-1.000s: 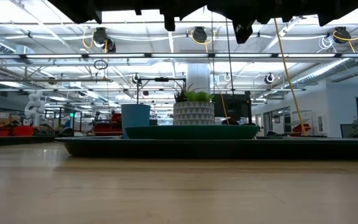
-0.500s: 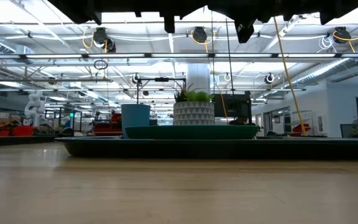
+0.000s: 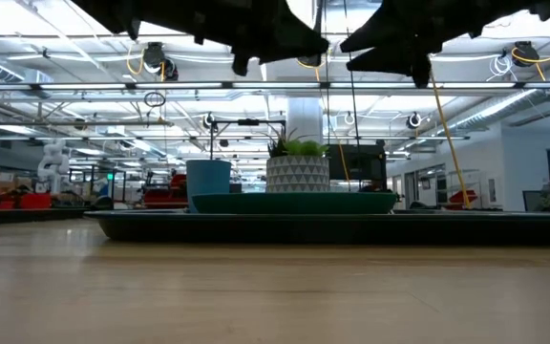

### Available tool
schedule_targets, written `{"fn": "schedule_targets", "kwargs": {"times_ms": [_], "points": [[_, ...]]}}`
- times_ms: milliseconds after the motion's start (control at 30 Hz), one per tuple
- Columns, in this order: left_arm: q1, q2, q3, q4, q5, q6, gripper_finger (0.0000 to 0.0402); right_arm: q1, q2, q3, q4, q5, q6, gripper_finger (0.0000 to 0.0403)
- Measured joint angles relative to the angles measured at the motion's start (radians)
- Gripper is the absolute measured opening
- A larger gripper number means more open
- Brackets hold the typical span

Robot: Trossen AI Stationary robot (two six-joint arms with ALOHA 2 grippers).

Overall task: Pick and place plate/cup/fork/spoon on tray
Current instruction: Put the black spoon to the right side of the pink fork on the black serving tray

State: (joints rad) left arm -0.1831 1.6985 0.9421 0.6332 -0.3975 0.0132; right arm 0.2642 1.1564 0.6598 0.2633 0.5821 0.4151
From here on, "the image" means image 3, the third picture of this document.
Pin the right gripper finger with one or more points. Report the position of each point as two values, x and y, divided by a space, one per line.
389 61
380 28

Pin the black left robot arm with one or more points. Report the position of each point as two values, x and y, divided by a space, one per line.
151 14

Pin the black plastic tray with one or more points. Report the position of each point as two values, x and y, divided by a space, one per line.
303 229

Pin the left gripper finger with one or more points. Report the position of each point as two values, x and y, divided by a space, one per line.
289 38

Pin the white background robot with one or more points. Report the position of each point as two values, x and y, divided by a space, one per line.
53 162

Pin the black camera stand frame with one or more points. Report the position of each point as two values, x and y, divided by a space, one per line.
248 122

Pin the blue plastic cup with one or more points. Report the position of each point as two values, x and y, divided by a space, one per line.
207 177

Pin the red tool cart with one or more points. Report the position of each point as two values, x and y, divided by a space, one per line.
167 196

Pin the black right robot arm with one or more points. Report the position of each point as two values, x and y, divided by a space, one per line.
518 5

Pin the succulent in white patterned pot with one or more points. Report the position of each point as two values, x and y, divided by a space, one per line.
298 172

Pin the green plastic plate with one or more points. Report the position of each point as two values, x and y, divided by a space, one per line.
294 203

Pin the red storage bins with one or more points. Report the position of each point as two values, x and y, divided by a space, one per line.
31 200

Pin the white building column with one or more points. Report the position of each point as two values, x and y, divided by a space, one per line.
304 119

